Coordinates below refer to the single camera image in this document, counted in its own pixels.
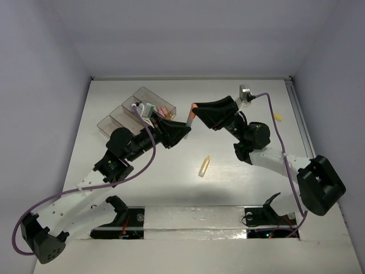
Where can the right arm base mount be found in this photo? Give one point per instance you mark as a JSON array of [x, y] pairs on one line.
[[262, 222]]

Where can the yellow highlighter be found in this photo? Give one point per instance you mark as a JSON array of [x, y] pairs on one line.
[[204, 167]]

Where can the yellow eraser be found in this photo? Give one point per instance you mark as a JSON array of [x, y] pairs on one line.
[[277, 117]]

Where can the aluminium rail right edge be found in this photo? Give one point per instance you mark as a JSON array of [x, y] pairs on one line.
[[297, 139]]

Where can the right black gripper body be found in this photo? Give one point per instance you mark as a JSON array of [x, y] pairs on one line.
[[236, 127]]

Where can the pink highlighter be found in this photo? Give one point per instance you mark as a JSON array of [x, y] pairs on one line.
[[162, 111]]

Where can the silver taped front board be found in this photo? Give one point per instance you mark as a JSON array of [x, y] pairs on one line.
[[194, 223]]

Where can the clear brown compartment organizer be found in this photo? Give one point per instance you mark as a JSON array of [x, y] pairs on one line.
[[123, 116]]

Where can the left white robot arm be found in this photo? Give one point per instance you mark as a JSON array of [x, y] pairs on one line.
[[48, 225]]

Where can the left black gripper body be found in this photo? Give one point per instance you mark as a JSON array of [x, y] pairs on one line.
[[163, 133]]

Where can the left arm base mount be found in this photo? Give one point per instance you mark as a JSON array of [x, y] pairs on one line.
[[128, 223]]

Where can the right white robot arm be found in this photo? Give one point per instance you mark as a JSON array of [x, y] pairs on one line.
[[319, 202]]

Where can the grey orange-tipped marker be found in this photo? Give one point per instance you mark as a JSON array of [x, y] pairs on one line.
[[188, 124]]

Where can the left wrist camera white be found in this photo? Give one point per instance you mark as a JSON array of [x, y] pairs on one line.
[[144, 109]]

